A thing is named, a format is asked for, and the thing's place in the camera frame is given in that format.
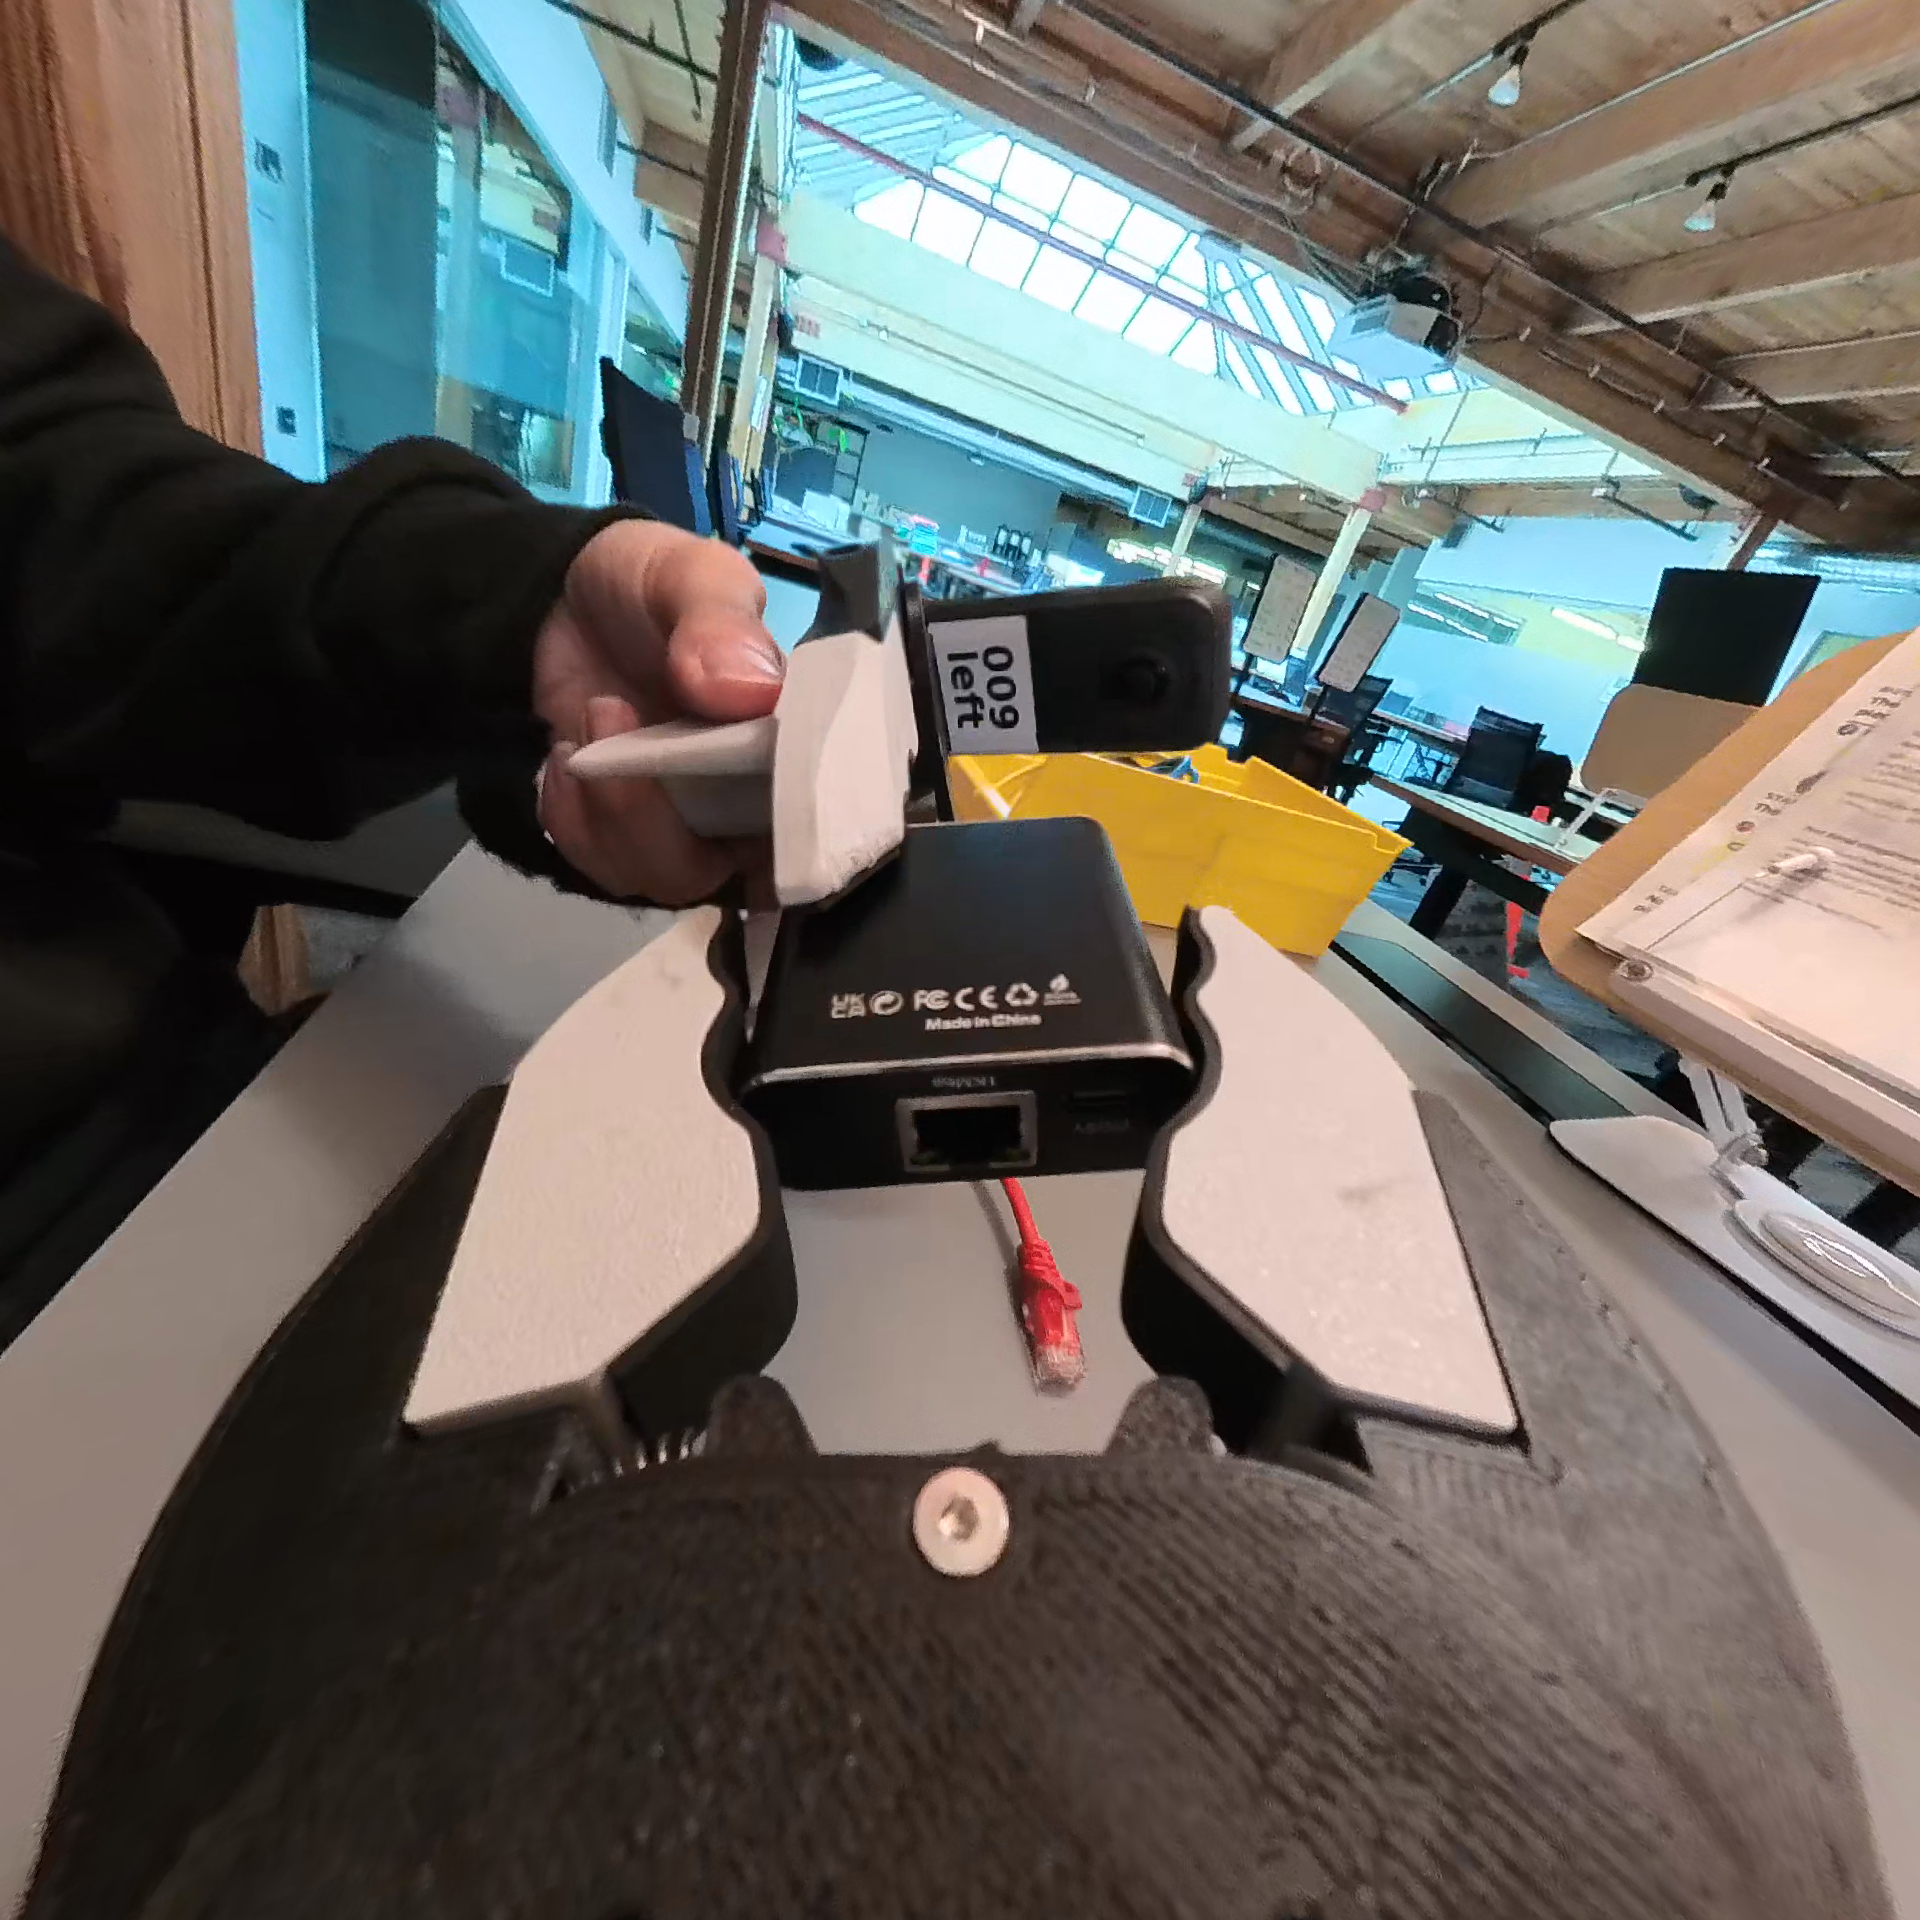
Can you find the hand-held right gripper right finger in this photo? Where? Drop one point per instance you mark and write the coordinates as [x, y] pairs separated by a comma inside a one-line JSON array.
[[1318, 1182]]

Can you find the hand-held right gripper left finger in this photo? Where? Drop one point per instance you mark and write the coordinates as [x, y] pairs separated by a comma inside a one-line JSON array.
[[599, 1201]]

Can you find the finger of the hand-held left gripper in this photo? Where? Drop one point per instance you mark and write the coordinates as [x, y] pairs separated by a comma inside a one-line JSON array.
[[843, 779]]

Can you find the black network splitter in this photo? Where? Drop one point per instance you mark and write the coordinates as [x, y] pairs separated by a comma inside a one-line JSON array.
[[963, 946]]

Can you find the yellow plastic bin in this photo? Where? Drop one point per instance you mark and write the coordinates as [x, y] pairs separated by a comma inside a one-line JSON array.
[[1244, 841]]

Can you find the grey desk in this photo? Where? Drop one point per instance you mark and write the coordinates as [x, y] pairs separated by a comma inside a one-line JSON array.
[[931, 1351]]

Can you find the person's left hand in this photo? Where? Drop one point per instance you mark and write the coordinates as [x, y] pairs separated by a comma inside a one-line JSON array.
[[646, 658]]

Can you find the black standing panel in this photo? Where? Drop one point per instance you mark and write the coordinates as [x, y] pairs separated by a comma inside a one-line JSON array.
[[656, 451], [1725, 629]]

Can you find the background wooden table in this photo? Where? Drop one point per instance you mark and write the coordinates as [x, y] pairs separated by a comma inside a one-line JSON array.
[[1486, 825]]

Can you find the white stand base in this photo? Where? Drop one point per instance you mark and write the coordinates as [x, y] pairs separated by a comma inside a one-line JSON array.
[[1725, 1201]]

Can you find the black office chair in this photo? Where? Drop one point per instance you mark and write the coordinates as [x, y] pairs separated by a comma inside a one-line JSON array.
[[1500, 756]]

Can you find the white ceiling projector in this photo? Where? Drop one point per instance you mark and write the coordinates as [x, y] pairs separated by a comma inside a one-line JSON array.
[[1397, 324]]

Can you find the wooden document stand with sheets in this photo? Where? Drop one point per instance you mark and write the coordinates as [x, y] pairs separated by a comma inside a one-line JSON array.
[[1774, 902]]

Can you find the white ceiling spotlight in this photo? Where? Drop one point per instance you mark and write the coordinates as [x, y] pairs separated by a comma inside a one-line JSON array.
[[1507, 75], [1704, 206]]

